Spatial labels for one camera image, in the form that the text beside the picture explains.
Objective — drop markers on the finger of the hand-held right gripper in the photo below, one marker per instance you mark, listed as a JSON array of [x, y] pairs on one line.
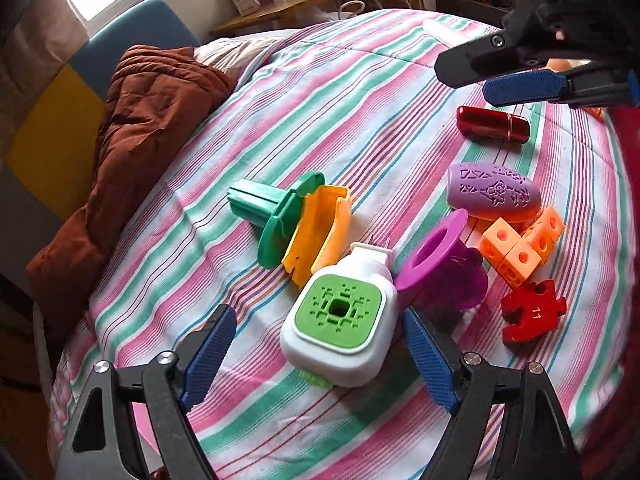
[[470, 60], [525, 85]]

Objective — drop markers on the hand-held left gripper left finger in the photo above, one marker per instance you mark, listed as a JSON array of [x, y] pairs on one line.
[[210, 355]]

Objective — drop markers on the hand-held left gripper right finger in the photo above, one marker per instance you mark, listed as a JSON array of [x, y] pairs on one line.
[[430, 360]]

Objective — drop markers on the white and green plug-in device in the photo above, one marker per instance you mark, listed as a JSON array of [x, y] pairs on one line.
[[325, 355]]

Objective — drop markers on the green plastic spool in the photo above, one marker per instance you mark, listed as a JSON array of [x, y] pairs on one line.
[[250, 200]]

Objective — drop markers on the yellow plastic shell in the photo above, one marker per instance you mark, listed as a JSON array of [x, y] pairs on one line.
[[320, 230]]

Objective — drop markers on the translucent white tube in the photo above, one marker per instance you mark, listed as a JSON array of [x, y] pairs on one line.
[[440, 30]]

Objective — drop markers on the red metallic cylinder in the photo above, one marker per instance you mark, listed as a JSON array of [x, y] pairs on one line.
[[485, 122]]

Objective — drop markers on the magenta plastic spool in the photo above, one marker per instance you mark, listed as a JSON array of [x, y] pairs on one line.
[[450, 270]]

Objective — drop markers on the red puzzle piece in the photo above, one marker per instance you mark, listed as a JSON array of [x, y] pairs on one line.
[[525, 315]]

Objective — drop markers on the purple perforated egg shell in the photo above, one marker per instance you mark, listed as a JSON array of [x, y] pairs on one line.
[[480, 190]]

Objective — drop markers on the striped bed sheet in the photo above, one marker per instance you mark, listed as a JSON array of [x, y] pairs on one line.
[[350, 110]]

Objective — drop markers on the orange linked cubes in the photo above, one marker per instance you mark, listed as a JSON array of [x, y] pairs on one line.
[[522, 260]]

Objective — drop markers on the wooden desk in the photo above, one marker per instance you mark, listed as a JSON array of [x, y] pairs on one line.
[[300, 5]]

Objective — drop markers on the white pillow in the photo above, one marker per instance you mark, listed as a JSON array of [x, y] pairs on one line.
[[235, 55]]

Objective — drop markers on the brown quilt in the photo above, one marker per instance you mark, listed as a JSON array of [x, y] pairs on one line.
[[135, 125]]

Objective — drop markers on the patchwork padded headboard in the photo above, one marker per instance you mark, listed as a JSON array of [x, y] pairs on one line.
[[140, 25]]

